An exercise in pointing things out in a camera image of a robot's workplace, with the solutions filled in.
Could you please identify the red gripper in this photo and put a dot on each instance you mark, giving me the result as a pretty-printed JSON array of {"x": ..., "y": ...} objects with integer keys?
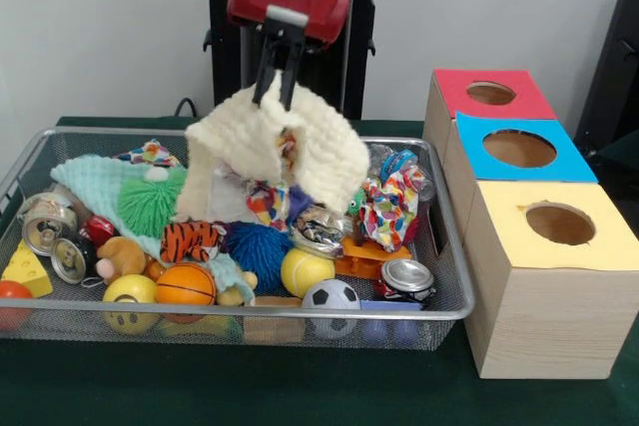
[{"x": 324, "y": 12}]

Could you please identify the cream knitted cloth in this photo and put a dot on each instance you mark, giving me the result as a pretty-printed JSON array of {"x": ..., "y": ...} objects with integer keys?
[{"x": 250, "y": 142}]

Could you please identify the small multicolour cloth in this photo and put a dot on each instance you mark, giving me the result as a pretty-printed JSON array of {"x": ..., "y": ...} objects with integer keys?
[{"x": 270, "y": 205}]

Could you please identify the clear mesh bin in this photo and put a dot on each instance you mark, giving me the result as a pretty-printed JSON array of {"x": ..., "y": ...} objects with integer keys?
[{"x": 449, "y": 286}]

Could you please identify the wooden box with three holes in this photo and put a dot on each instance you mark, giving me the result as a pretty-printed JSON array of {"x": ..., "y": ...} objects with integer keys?
[{"x": 539, "y": 326}]

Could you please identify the multicolour patterned cloth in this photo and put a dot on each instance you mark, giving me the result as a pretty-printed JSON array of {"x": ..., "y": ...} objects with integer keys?
[{"x": 394, "y": 209}]

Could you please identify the green spiky rubber ball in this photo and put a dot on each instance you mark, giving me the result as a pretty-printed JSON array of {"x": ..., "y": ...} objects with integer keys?
[{"x": 150, "y": 205}]

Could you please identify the blue spiky rubber ball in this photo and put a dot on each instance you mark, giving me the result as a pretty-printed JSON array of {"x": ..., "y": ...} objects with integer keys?
[{"x": 260, "y": 256}]

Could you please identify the striped tiger plush toy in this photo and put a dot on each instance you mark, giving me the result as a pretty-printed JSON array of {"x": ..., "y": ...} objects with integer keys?
[{"x": 190, "y": 241}]

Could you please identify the yellow tennis ball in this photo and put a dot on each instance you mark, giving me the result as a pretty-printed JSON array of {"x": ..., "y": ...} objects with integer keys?
[{"x": 306, "y": 271}]

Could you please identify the mint green cloth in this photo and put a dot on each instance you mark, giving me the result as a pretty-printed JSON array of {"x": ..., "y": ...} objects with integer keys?
[{"x": 95, "y": 182}]

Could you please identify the black and white soccer ball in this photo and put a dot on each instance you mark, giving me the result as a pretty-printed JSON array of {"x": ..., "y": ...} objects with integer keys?
[{"x": 329, "y": 294}]

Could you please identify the orange toy basketball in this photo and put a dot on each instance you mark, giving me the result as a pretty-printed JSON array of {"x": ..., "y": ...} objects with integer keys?
[{"x": 185, "y": 284}]

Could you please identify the crushed red drink can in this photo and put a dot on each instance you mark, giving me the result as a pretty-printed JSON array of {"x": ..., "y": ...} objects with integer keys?
[{"x": 407, "y": 276}]

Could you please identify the black monitor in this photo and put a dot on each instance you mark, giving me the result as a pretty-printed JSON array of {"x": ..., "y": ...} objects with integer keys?
[{"x": 614, "y": 77}]

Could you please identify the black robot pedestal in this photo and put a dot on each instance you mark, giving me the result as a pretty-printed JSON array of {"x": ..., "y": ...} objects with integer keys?
[{"x": 225, "y": 57}]

